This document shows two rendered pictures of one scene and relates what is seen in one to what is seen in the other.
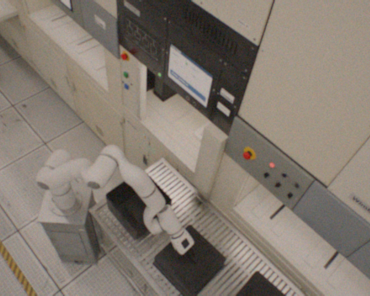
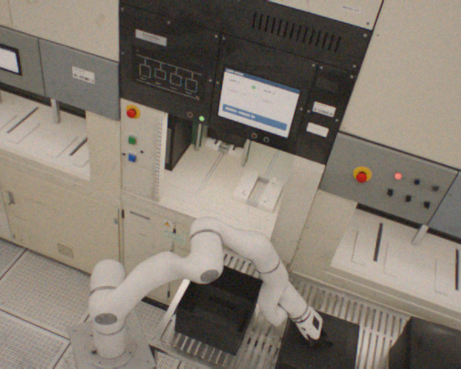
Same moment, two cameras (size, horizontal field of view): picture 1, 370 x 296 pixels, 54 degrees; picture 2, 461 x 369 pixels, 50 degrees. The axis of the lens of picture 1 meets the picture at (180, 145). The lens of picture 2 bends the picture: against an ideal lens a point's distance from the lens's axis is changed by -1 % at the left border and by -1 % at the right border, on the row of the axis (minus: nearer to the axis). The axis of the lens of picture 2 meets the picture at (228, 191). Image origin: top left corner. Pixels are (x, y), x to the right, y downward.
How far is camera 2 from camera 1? 0.81 m
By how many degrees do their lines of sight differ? 21
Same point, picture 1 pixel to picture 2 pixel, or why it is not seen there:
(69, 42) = not seen: outside the picture
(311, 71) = (447, 40)
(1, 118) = not seen: outside the picture
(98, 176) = (213, 259)
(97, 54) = (44, 137)
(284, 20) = not seen: outside the picture
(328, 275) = not seen: outside the picture
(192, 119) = (220, 181)
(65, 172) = (142, 283)
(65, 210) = (118, 357)
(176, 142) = (217, 213)
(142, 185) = (270, 253)
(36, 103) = not seen: outside the picture
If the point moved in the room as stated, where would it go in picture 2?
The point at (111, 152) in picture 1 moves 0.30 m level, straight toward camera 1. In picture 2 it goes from (210, 224) to (272, 290)
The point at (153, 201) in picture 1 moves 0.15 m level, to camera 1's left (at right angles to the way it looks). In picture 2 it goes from (281, 274) to (240, 283)
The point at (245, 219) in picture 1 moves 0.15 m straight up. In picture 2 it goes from (351, 272) to (362, 251)
